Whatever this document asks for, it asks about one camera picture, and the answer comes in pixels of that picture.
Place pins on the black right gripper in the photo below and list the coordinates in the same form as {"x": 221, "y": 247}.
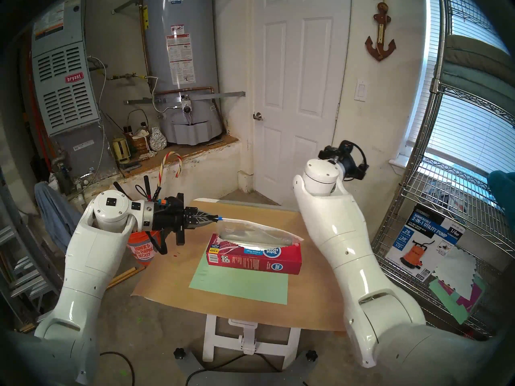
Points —
{"x": 348, "y": 162}

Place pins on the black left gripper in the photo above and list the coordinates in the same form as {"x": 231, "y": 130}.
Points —
{"x": 169, "y": 216}

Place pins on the clear ziplock bag blue slider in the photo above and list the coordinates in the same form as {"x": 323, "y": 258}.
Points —
{"x": 257, "y": 232}

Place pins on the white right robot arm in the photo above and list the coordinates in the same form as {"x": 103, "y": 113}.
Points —
{"x": 342, "y": 236}

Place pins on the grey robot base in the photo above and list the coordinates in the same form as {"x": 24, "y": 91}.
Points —
{"x": 241, "y": 375}

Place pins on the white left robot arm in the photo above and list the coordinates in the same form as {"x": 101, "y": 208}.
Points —
{"x": 92, "y": 260}

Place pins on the red freezer bag box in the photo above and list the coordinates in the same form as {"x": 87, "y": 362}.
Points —
{"x": 257, "y": 262}

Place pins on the raised wood topped platform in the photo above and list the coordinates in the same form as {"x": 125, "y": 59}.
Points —
{"x": 201, "y": 164}

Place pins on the white panel door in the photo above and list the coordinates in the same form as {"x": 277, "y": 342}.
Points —
{"x": 297, "y": 128}

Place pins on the striped candy cane decoration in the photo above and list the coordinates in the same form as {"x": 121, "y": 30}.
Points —
{"x": 162, "y": 168}

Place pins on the orange plastic bucket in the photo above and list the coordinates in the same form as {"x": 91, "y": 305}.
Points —
{"x": 141, "y": 252}

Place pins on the light green paper sheet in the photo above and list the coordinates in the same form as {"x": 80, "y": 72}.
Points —
{"x": 237, "y": 286}

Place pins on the foil wrapped object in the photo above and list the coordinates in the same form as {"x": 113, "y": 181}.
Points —
{"x": 157, "y": 140}

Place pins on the wooden stick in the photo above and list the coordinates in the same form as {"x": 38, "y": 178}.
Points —
{"x": 124, "y": 276}

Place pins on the utility pump cardboard box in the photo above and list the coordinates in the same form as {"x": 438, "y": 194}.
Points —
{"x": 418, "y": 236}

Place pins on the yellow green canister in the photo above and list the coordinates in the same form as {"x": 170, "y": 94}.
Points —
{"x": 120, "y": 150}

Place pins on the white window blinds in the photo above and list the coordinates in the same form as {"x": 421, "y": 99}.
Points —
{"x": 470, "y": 128}

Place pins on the white folding table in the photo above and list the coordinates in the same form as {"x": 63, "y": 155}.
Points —
{"x": 249, "y": 341}

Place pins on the black star knob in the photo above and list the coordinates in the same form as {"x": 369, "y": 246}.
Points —
{"x": 312, "y": 355}
{"x": 179, "y": 353}

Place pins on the pale green seat cushion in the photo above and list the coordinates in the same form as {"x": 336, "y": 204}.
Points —
{"x": 470, "y": 85}

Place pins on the blue cloth rag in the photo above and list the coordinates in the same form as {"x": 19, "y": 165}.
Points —
{"x": 54, "y": 216}

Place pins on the white zigzag edged paper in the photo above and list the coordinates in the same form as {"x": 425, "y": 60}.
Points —
{"x": 454, "y": 268}

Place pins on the teal fabric object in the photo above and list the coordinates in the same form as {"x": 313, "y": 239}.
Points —
{"x": 503, "y": 192}

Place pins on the olive seat cushion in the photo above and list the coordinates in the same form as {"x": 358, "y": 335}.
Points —
{"x": 478, "y": 53}

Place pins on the grey water heater tank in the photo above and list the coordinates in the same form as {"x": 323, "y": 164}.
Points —
{"x": 201, "y": 47}

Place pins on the green paper on shelf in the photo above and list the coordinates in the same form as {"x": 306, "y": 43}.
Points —
{"x": 448, "y": 302}

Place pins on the grey bryant furnace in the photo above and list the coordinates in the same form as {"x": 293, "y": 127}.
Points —
{"x": 64, "y": 99}

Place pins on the aluminium ladder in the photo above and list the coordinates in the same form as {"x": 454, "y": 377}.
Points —
{"x": 24, "y": 276}

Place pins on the pink paper on shelf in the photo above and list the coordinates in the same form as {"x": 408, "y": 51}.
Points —
{"x": 474, "y": 296}

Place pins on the white light switch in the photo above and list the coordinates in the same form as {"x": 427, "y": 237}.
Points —
{"x": 361, "y": 90}

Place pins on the rusty anchor wall thermometer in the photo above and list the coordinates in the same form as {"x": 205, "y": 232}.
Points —
{"x": 380, "y": 51}

